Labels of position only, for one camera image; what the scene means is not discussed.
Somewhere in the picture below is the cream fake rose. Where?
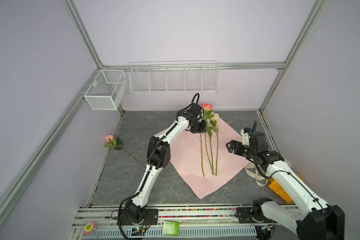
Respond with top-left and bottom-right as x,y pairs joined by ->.
210,112 -> 220,176

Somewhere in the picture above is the pink purple wrapping paper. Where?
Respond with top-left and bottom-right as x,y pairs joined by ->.
171,119 -> 249,199

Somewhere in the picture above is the red pink fake rose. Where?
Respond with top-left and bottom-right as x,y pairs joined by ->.
202,103 -> 213,172

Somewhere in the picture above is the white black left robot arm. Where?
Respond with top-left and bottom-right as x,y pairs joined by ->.
116,93 -> 207,226

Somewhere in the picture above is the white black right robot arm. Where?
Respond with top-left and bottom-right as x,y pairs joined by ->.
226,124 -> 345,240

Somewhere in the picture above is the cream printed ribbon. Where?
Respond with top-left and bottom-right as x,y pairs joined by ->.
245,163 -> 269,187

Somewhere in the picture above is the yellow snack bag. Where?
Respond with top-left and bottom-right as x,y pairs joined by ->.
269,178 -> 293,204

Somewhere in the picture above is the white mesh box basket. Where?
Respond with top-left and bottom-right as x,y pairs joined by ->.
84,70 -> 128,111

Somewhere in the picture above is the green small packet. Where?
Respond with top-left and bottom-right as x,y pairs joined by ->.
162,221 -> 180,236

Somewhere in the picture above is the pink green round toy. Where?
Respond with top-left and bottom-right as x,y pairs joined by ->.
83,222 -> 97,236

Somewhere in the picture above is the white wire shelf basket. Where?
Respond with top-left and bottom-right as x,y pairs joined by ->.
129,61 -> 220,94

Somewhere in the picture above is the white vented cable duct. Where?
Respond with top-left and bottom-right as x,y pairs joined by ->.
82,226 -> 257,240

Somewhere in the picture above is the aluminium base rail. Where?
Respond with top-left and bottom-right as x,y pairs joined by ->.
71,204 -> 323,229

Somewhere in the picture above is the aluminium enclosure frame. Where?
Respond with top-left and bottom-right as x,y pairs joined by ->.
0,1 -> 314,199

